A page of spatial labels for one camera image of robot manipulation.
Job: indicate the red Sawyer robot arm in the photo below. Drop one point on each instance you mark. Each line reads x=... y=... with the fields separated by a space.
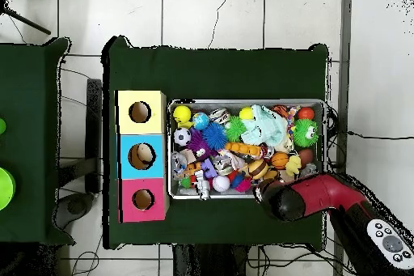
x=323 y=195

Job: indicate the clear mesh bin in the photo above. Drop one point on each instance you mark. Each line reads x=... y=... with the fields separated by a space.
x=220 y=102

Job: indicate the wooden box with three holes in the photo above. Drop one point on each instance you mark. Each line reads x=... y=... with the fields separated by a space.
x=155 y=172

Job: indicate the blue spiky ball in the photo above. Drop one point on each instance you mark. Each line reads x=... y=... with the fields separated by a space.
x=214 y=136

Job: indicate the small globe ball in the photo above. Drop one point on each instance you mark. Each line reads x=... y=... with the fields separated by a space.
x=200 y=121

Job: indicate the black and white soccer ball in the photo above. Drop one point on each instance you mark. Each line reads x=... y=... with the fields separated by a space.
x=182 y=137

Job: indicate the yellow ball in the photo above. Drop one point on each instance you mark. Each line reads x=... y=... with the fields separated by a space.
x=182 y=114
x=246 y=113

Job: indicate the orange bumpy toy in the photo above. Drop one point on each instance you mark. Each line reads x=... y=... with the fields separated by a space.
x=242 y=149

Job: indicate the silver toy robot figure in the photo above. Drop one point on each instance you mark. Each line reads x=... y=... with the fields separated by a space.
x=203 y=185

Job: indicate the mint green cloth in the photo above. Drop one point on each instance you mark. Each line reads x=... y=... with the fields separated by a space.
x=265 y=127

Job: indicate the dark green table cloth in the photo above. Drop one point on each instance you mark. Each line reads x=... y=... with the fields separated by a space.
x=213 y=75

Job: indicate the green spiky ball with eyes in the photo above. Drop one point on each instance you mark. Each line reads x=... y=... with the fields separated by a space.
x=305 y=132

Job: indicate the black upright panel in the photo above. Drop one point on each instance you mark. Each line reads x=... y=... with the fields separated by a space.
x=93 y=133

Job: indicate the green cloth side table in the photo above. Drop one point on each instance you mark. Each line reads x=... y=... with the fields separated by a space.
x=32 y=127

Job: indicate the small bright green object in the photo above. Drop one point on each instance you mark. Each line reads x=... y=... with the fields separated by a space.
x=2 y=127

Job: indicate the bright green cup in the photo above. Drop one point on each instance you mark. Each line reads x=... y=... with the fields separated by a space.
x=5 y=188

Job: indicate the black tripod leg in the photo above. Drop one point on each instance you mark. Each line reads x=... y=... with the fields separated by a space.
x=26 y=20

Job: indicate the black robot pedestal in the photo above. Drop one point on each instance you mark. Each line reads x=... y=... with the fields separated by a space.
x=213 y=263

